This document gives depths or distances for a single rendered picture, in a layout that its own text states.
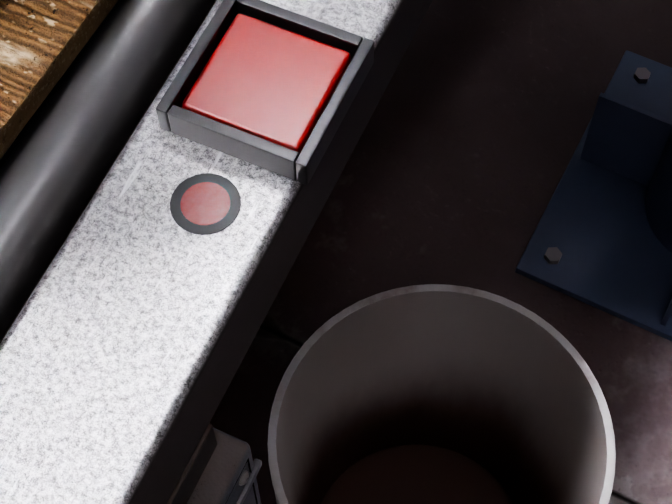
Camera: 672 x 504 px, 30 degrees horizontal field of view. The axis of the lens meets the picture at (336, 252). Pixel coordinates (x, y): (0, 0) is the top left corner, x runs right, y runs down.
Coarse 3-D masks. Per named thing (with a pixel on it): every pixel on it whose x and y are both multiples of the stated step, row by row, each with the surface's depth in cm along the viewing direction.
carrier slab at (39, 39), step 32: (0, 0) 59; (32, 0) 59; (64, 0) 59; (96, 0) 59; (0, 32) 58; (32, 32) 58; (64, 32) 58; (0, 64) 57; (32, 64) 57; (64, 64) 59; (0, 96) 57; (32, 96) 57; (0, 128) 56
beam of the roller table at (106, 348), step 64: (320, 0) 62; (384, 0) 62; (384, 64) 64; (128, 192) 57; (256, 192) 57; (320, 192) 61; (64, 256) 55; (128, 256) 55; (192, 256) 55; (256, 256) 55; (64, 320) 54; (128, 320) 54; (192, 320) 54; (256, 320) 58; (0, 384) 52; (64, 384) 52; (128, 384) 52; (192, 384) 53; (0, 448) 51; (64, 448) 51; (128, 448) 51; (192, 448) 56
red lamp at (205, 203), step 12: (192, 192) 57; (204, 192) 57; (216, 192) 57; (192, 204) 56; (204, 204) 56; (216, 204) 56; (228, 204) 56; (192, 216) 56; (204, 216) 56; (216, 216) 56
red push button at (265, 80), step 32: (256, 32) 59; (288, 32) 59; (224, 64) 58; (256, 64) 58; (288, 64) 58; (320, 64) 58; (192, 96) 57; (224, 96) 57; (256, 96) 57; (288, 96) 57; (320, 96) 57; (256, 128) 57; (288, 128) 57
